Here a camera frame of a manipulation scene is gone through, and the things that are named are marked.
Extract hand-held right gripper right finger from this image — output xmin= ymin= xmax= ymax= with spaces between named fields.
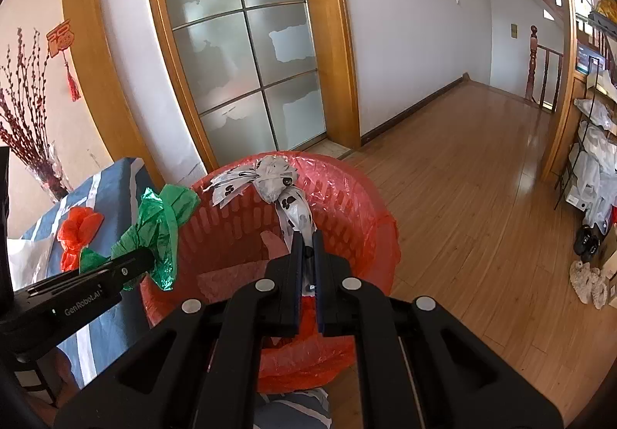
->
xmin=312 ymin=230 xmax=563 ymax=429

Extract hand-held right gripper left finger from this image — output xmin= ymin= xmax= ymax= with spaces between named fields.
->
xmin=53 ymin=231 xmax=305 ymax=429

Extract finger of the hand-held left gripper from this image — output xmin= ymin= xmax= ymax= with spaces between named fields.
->
xmin=108 ymin=247 xmax=157 ymax=289

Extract green plastic bag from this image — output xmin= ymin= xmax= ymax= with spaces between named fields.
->
xmin=79 ymin=184 xmax=202 ymax=293

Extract red plastic basket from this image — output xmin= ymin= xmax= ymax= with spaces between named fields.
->
xmin=140 ymin=150 xmax=402 ymax=395

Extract grey paw-print plastic bag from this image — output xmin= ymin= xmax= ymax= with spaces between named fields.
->
xmin=202 ymin=155 xmax=319 ymax=297

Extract white plastic sheet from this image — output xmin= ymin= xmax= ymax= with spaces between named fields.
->
xmin=7 ymin=237 xmax=55 ymax=291

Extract red plastic bag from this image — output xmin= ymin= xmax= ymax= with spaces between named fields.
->
xmin=57 ymin=208 xmax=105 ymax=274

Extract blue striped tablecloth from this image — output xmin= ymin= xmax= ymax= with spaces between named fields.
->
xmin=10 ymin=158 xmax=331 ymax=429

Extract black flat screen television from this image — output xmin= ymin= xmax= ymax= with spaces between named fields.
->
xmin=0 ymin=147 xmax=11 ymax=296

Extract clear glass vase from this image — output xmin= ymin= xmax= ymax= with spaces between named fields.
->
xmin=26 ymin=142 xmax=73 ymax=204

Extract red berry branches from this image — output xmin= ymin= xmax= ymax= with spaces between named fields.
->
xmin=0 ymin=28 xmax=55 ymax=172

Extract red tasselled hanging ornament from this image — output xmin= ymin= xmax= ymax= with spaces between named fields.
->
xmin=46 ymin=21 xmax=82 ymax=103

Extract frosted glass sliding door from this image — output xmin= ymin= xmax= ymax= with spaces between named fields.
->
xmin=140 ymin=0 xmax=362 ymax=172

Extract fluffy beige slipper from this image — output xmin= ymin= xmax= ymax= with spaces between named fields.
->
xmin=590 ymin=279 xmax=609 ymax=311
xmin=569 ymin=260 xmax=601 ymax=305

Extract black shoes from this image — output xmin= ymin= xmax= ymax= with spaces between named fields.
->
xmin=573 ymin=224 xmax=601 ymax=261

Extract white box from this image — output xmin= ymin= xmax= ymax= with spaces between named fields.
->
xmin=561 ymin=190 xmax=587 ymax=213

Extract white plastic bag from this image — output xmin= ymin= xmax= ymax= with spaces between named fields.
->
xmin=569 ymin=154 xmax=617 ymax=237
xmin=573 ymin=96 xmax=617 ymax=133
xmin=577 ymin=120 xmax=617 ymax=179

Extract wooden stair railing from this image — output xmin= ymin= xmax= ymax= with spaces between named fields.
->
xmin=524 ymin=24 xmax=566 ymax=110

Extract small lit screen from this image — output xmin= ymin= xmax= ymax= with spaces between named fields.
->
xmin=576 ymin=41 xmax=607 ymax=76

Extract wooden door frame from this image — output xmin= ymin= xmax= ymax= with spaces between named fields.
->
xmin=60 ymin=0 xmax=165 ymax=180

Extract wooden doorway frame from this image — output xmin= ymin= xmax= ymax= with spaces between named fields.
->
xmin=540 ymin=0 xmax=587 ymax=184

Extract black wire shelf rack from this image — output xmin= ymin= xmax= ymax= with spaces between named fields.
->
xmin=554 ymin=9 xmax=617 ymax=238

